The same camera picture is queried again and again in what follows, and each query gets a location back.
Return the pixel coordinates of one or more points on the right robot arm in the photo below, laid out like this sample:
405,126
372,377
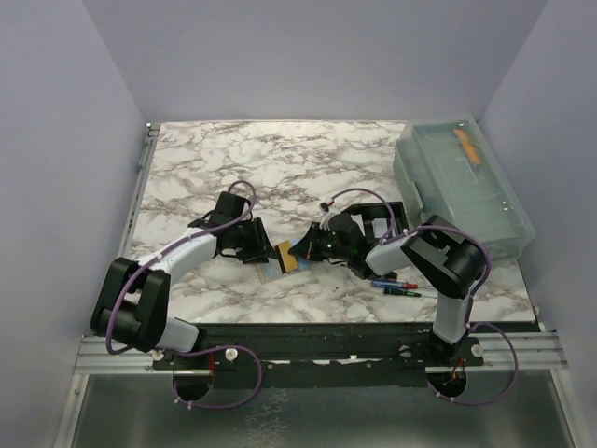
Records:
454,262

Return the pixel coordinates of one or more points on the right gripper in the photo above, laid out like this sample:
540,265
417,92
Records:
308,246

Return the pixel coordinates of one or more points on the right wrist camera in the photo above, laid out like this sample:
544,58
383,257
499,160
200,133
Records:
328,211

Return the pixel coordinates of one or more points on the aluminium frame rail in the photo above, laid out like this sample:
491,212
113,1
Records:
528,351

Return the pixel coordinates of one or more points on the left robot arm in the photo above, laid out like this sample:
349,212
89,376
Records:
132,307

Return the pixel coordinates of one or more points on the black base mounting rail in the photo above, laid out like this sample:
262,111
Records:
241,356

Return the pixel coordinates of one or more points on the clear plastic storage box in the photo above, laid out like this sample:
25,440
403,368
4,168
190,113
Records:
435,177

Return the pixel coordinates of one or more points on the black plastic card tray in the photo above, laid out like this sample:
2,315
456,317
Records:
364,213

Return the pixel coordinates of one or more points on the blue red screwdriver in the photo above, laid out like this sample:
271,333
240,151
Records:
383,283

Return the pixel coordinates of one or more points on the loose white card in tray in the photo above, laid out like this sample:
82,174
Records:
381,226

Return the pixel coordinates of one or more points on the blue green screwdriver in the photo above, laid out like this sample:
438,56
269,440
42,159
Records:
407,293

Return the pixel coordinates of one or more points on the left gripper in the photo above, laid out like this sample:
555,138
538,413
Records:
261,248

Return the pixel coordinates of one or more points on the gold VIP card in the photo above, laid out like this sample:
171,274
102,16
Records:
288,262

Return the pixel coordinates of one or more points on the orange tool in box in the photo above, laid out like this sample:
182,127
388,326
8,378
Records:
468,148

